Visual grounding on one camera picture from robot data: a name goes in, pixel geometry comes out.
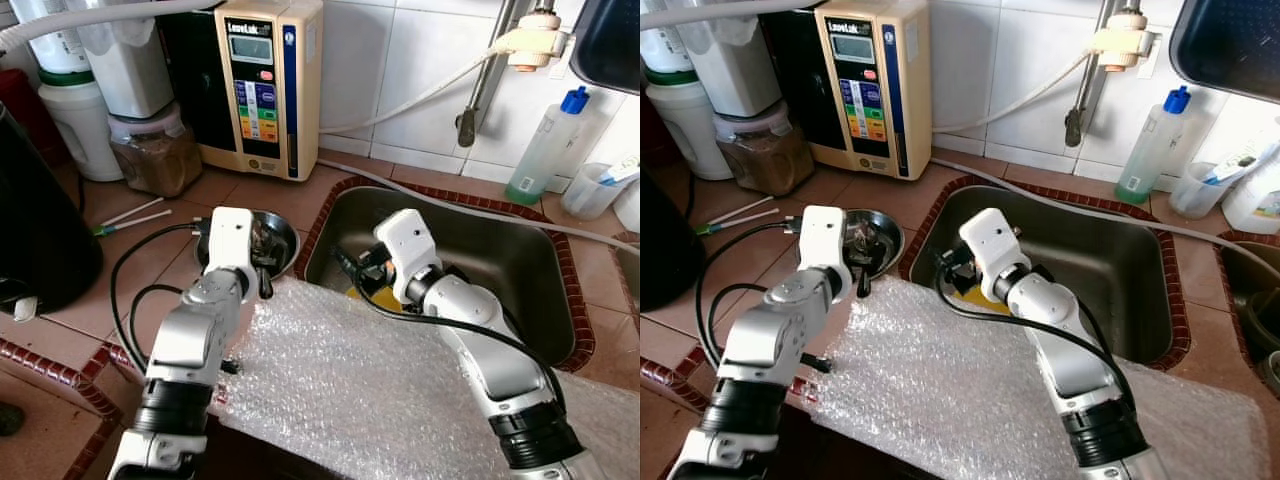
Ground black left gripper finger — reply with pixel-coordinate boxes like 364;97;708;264
850;225;891;271
255;225;286;271

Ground white plastic bottle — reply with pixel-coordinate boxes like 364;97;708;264
640;25;694;76
8;0;91;76

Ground small round steel bowl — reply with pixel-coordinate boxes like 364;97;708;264
800;208;906;279
195;208;300;278

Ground dark blue tray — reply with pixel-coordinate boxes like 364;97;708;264
1168;0;1280;106
570;0;641;96

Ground white canister green lid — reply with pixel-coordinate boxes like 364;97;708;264
38;68;123;183
645;68;734;183

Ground clear plastic measuring cup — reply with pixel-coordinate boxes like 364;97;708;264
1168;160;1233;219
560;162;623;221

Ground beige water ionizer machine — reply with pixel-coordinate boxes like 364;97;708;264
198;0;324;181
812;0;933;181

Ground black box appliance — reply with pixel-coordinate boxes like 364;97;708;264
158;10;238;153

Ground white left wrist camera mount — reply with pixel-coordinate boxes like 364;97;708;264
800;205;854;301
203;206;261;301

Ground clear bubble wrap sheet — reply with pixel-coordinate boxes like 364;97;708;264
215;275;641;480
810;275;1271;480

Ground stainless steel sink basin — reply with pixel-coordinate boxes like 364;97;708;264
905;185;1176;363
303;185;579;366
615;240;641;306
1218;240;1280;396

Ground beige faucet diverter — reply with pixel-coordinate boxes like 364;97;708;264
1088;0;1161;73
495;0;573;73

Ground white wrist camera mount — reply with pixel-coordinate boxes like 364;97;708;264
203;206;261;301
958;207;1031;304
800;205;854;301
373;208;444;306

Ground clear blue-capped dish soap bottle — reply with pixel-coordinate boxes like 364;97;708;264
505;86;591;206
1115;85;1193;206

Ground white plastic jug container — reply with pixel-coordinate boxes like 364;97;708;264
75;0;176;119
690;0;781;119

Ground black electric kettle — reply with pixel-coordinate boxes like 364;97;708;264
0;100;104;316
640;170;706;313

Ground metal faucet pipe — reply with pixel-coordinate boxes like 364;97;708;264
1063;0;1126;149
456;0;531;149

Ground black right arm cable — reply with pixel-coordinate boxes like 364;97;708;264
935;275;1136;411
333;250;569;411

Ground white flexible faucet hose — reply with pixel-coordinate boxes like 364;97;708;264
932;40;1106;136
320;40;521;136

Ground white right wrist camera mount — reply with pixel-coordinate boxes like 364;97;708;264
373;208;444;306
958;207;1031;304

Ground clear jar brown contents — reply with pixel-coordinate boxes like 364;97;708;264
108;105;204;198
712;105;816;198

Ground thin white counter hose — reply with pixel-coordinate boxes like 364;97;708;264
930;158;1280;281

